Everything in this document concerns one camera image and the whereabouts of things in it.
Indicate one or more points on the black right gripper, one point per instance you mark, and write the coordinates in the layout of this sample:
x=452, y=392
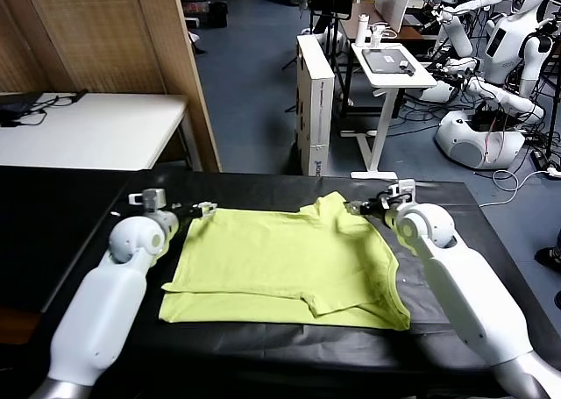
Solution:
x=374, y=209

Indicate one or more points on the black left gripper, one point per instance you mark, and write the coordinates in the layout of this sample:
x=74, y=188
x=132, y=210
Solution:
x=187, y=211

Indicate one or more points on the yellow-green t-shirt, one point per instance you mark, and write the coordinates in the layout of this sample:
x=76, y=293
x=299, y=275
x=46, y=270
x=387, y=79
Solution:
x=280, y=258

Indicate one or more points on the white jointed robot arm segment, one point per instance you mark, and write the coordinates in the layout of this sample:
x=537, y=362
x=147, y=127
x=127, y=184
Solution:
x=504, y=97

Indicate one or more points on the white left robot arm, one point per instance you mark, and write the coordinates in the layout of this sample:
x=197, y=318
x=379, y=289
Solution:
x=105, y=302

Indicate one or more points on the white rounded robot base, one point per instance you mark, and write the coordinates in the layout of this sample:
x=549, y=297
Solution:
x=464, y=146

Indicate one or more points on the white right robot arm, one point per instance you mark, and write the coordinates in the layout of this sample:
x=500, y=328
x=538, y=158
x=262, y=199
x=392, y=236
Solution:
x=464, y=285

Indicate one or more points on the tall white cardboard box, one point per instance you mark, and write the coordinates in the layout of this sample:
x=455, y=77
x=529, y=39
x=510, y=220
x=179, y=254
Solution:
x=315, y=109

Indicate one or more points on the white rectangular table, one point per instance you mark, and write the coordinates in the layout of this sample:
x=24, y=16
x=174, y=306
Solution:
x=109, y=129

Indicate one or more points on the white height-adjustable side desk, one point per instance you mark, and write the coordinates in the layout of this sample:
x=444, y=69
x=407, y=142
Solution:
x=394, y=80

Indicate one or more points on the white robot shell piece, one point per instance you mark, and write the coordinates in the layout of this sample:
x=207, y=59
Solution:
x=438, y=92

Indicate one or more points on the small black device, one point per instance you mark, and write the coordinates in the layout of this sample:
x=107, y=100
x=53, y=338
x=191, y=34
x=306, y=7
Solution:
x=407, y=69

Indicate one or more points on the grey closed laptop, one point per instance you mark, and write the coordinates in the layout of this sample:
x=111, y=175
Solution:
x=385, y=60

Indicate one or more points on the black plastic table cover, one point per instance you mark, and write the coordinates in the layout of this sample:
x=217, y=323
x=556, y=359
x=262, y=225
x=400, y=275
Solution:
x=271, y=355

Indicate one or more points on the small white desk gadget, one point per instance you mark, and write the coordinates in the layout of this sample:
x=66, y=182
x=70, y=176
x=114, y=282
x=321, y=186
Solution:
x=377, y=36

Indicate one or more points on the white thermos bottle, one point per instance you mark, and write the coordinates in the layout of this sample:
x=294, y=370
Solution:
x=361, y=31

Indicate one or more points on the brown wooden desk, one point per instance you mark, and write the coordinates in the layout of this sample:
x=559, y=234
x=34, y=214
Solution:
x=407, y=33

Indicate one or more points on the black power strip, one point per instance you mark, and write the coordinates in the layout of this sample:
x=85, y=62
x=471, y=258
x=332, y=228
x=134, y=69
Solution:
x=539, y=158

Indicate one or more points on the black bin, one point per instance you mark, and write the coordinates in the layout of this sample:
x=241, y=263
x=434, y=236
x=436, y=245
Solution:
x=218, y=16

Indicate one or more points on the white headless humanoid robot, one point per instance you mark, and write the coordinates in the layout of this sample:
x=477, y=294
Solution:
x=456, y=35

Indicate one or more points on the wooden partition panel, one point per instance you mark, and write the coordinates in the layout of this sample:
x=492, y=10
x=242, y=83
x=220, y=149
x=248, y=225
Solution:
x=109, y=30

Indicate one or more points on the blue jeans leg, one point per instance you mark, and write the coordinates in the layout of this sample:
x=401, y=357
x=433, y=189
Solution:
x=558, y=244

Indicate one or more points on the white curved panel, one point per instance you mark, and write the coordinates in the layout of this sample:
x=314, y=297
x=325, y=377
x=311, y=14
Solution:
x=394, y=3

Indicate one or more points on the white humanoid robot with head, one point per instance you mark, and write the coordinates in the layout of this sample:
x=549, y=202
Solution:
x=504, y=52

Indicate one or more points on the black pouch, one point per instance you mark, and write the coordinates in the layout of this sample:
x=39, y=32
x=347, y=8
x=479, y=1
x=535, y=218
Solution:
x=15, y=109

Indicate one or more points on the black tripod pole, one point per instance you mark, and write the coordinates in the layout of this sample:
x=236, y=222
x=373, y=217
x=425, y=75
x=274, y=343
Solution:
x=553, y=109

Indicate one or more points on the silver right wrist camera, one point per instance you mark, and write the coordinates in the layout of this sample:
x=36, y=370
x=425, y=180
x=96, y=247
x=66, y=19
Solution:
x=403, y=188

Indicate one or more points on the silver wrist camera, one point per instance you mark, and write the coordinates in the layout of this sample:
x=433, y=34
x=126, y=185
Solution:
x=403, y=188
x=153, y=198

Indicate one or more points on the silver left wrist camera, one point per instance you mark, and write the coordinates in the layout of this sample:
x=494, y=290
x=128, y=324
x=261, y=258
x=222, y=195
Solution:
x=153, y=198

